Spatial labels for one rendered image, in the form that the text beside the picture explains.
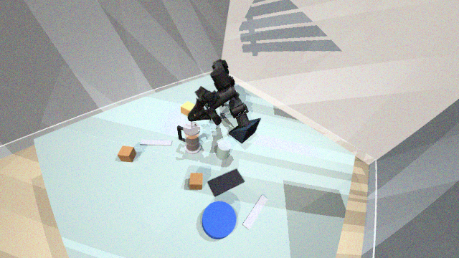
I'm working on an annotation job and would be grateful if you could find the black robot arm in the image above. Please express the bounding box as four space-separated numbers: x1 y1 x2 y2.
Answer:
197 59 252 128

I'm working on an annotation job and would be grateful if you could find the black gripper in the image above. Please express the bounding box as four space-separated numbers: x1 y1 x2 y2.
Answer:
188 90 226 126

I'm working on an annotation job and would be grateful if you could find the blue cylinder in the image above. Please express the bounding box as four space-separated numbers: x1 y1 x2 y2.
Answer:
202 201 237 239

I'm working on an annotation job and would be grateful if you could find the brown cube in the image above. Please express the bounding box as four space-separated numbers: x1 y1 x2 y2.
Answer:
117 146 136 162
189 173 203 190

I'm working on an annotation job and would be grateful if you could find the orange-brown box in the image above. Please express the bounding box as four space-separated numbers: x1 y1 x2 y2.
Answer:
181 101 194 116

